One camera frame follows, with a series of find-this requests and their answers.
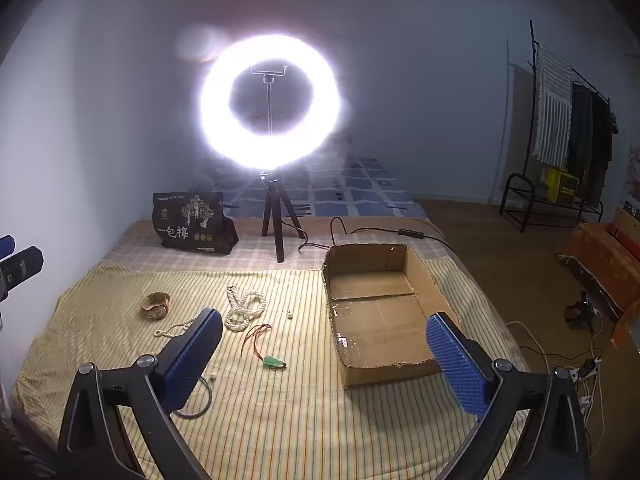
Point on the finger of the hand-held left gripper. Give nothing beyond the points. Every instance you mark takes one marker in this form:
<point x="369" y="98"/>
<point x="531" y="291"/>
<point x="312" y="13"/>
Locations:
<point x="22" y="266"/>
<point x="4" y="245"/>

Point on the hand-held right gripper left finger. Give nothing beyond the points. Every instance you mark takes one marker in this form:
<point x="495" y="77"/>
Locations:
<point x="192" y="360"/>

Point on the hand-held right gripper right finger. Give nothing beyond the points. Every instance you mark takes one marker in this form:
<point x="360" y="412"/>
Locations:
<point x="460" y="370"/>

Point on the gold wristwatch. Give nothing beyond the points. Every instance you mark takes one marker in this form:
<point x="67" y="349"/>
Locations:
<point x="155" y="310"/>

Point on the cardboard box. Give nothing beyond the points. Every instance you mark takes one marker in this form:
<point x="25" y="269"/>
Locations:
<point x="375" y="320"/>

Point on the yellow striped cloth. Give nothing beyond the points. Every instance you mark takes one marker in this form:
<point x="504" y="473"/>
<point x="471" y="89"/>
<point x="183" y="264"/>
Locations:
<point x="300" y="410"/>

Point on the white power strip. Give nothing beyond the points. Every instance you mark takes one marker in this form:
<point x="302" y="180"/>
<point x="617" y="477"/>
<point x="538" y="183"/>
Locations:
<point x="587" y="369"/>

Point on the small black device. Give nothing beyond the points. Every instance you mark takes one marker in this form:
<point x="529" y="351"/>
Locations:
<point x="580" y="311"/>

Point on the black printed bag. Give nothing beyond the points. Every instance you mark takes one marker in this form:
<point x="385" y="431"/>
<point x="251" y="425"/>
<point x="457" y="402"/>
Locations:
<point x="190" y="225"/>

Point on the black tripod legs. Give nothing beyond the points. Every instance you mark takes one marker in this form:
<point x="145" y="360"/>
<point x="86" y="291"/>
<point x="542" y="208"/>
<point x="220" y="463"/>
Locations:
<point x="272" y="210"/>

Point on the black clothes rack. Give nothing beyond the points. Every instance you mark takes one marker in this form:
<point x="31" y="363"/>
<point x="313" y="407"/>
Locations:
<point x="511" y="178"/>

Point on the yellow box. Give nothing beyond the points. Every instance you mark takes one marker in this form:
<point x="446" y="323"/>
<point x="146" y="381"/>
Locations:
<point x="562" y="187"/>

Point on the blue patterned blanket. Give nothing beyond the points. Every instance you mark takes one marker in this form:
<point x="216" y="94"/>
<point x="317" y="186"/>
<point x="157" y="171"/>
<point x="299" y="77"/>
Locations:
<point x="350" y="190"/>

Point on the black garment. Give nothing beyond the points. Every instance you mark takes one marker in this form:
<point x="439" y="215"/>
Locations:
<point x="602" y="150"/>

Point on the dark green garment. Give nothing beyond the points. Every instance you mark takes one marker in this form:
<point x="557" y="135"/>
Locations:
<point x="580" y="135"/>

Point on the striped white towel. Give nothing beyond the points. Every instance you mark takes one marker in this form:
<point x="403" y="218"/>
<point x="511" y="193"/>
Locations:
<point x="550" y="110"/>

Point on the black phone clamp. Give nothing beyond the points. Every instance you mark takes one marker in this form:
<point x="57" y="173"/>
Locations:
<point x="270" y="78"/>

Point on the wall poster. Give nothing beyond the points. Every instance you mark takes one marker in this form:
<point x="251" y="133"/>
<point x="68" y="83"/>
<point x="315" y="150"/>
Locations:
<point x="632" y="175"/>

